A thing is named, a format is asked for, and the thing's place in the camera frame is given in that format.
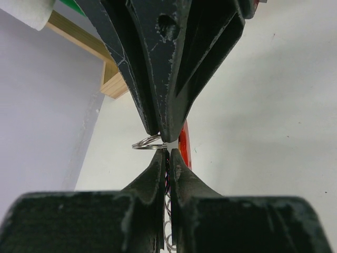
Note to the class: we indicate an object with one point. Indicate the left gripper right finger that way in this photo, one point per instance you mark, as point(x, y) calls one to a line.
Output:
point(205, 221)

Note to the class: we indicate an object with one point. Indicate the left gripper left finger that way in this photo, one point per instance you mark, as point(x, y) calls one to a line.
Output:
point(129, 220)

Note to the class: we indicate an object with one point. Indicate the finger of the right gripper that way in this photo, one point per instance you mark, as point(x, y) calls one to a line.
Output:
point(180, 44)
point(115, 26)

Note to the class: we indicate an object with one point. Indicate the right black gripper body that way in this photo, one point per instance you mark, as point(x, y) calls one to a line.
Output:
point(249, 7)

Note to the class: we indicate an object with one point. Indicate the silver chain keyring red tag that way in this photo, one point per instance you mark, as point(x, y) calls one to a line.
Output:
point(183, 144)

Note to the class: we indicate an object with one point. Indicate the green shirt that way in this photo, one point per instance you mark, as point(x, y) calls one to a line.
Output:
point(73, 5)

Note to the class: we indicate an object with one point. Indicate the wooden clothes rack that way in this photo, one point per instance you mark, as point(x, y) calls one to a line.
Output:
point(86, 49)

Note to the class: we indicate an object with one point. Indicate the white cloth on hanger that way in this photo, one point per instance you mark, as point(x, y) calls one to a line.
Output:
point(34, 13)

